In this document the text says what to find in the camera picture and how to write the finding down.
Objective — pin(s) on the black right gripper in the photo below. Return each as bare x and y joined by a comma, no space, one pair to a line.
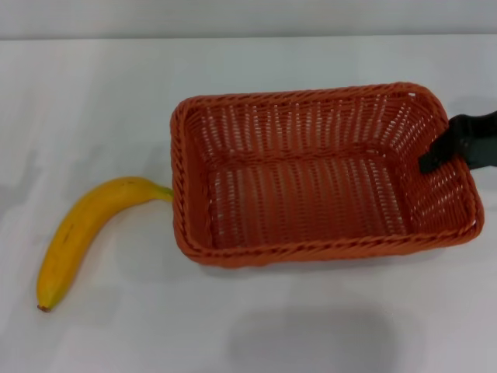
475,128

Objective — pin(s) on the orange woven plastic basket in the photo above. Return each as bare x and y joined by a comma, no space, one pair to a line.
310,186

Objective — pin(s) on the yellow banana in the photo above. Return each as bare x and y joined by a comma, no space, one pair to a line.
77,233

